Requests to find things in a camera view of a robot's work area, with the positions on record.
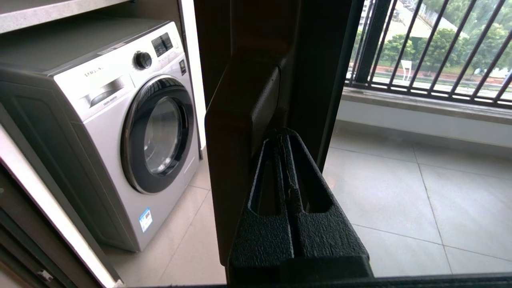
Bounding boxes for black window frame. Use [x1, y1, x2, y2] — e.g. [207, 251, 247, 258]
[352, 0, 392, 88]

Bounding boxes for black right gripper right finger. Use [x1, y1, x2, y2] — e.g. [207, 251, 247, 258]
[280, 127, 370, 260]

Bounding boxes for grey stone window sill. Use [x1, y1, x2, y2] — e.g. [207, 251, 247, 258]
[340, 87, 512, 125]

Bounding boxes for dark sliding door frame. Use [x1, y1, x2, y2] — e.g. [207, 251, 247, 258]
[0, 164, 104, 288]

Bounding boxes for black balcony railing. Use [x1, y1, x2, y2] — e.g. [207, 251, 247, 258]
[346, 0, 512, 109]

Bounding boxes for black door pull handle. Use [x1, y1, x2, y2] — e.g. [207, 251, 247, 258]
[204, 52, 282, 268]

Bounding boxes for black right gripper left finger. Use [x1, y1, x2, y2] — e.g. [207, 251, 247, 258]
[227, 129, 296, 282]

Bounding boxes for white front-load washing machine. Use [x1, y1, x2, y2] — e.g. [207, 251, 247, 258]
[0, 18, 202, 252]

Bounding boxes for white wall shelf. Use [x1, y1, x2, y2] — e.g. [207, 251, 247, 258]
[0, 0, 132, 35]

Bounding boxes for dark framed sliding glass door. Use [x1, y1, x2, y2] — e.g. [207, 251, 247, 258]
[194, 0, 512, 280]

